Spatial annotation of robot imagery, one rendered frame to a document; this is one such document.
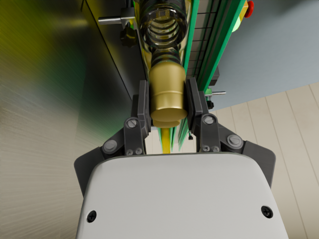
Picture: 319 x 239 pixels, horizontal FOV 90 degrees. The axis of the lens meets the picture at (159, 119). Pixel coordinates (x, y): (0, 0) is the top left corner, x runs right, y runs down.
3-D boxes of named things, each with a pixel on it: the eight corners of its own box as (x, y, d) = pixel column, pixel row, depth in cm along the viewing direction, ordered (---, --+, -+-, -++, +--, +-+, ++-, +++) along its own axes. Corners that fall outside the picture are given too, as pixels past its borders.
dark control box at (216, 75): (198, 59, 69) (200, 76, 66) (216, 59, 68) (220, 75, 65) (195, 71, 76) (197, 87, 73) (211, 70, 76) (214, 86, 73)
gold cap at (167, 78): (145, 62, 14) (146, 108, 12) (187, 59, 14) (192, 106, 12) (150, 85, 17) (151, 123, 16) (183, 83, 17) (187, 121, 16)
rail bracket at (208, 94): (201, 71, 56) (206, 105, 51) (222, 69, 56) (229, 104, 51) (199, 78, 60) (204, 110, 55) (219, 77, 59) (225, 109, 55)
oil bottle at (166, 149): (161, 129, 120) (163, 169, 110) (169, 129, 119) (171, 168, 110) (161, 132, 125) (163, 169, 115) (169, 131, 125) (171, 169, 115)
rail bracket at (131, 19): (98, -20, 30) (90, 34, 25) (136, -23, 29) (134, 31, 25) (106, 2, 33) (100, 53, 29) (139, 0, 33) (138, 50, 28)
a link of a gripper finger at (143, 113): (111, 166, 13) (121, 103, 17) (150, 164, 13) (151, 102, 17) (96, 149, 10) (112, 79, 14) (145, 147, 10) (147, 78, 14)
